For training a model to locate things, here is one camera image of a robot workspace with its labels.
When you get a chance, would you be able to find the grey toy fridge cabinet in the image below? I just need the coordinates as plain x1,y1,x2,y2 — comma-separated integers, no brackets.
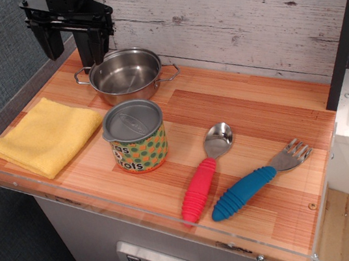
34,157,300,261

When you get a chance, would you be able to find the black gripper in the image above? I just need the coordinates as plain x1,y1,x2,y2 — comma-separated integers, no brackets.
19,0,114,68

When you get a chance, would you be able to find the clear acrylic guard rail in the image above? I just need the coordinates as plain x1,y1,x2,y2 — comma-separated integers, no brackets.
0,50,335,261

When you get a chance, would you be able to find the yellow folded cloth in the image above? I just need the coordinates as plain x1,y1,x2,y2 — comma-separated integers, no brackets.
0,97,103,180

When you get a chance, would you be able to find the red handled spoon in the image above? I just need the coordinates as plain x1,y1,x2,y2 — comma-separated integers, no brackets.
181,122,233,223

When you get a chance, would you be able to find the blue handled fork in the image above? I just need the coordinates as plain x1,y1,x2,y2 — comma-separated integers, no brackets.
212,139,313,222

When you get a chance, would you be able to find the stainless steel pot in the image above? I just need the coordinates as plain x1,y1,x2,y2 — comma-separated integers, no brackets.
74,47,181,106

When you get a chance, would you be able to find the peas and carrots can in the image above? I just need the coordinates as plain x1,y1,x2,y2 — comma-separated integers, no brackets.
102,99,168,174

